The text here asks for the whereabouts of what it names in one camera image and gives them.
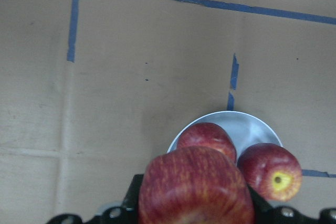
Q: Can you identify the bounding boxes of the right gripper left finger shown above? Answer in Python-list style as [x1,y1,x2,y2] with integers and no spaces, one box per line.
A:
[47,174,143,224]

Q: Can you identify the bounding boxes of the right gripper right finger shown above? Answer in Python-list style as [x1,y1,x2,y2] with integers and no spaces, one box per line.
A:
[248,185,335,224]

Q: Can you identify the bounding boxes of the red yellow apple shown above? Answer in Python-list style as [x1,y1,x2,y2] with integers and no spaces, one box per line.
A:
[138,146,255,223]

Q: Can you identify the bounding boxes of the red apple on plate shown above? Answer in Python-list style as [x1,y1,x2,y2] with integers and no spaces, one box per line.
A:
[176,122,237,163]
[237,143,303,202]

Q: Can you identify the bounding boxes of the light blue plate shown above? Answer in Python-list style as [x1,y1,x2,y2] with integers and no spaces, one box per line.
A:
[167,111,283,158]

